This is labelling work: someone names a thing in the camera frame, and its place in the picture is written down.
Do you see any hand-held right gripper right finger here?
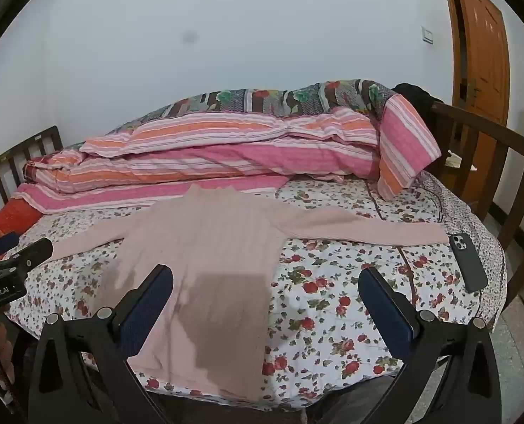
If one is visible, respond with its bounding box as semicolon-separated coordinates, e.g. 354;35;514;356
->
358;266;504;424

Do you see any floral bed sheet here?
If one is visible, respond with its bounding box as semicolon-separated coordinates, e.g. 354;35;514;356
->
3;172;507;411

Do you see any black smartphone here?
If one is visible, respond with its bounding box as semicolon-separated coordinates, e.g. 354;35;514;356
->
448;232;489;293

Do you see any pink ribbed sweater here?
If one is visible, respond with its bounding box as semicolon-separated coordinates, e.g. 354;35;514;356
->
50;184;450;400

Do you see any pink striped quilt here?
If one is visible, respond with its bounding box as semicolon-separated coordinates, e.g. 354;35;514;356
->
17;78;442;215

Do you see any brown wooden door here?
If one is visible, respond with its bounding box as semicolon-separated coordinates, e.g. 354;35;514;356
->
438;0;512;177

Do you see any black cable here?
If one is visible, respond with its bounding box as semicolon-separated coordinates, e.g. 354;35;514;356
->
421;176;449;230

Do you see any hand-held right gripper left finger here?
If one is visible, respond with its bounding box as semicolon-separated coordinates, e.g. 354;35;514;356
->
28;264;174;424

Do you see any red pillow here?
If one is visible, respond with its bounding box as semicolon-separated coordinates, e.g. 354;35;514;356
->
0;199;44;241

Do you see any dark cloth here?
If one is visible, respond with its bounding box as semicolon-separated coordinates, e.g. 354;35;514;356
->
392;83;443;118

